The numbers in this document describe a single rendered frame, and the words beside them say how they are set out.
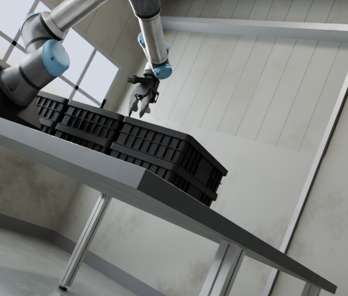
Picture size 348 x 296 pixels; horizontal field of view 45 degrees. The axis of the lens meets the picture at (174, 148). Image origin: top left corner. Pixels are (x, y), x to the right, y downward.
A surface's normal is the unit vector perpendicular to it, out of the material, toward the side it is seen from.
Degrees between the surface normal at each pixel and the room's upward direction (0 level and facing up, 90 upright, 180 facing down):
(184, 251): 90
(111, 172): 90
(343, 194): 90
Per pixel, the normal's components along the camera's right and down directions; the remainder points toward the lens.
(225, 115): -0.51, -0.38
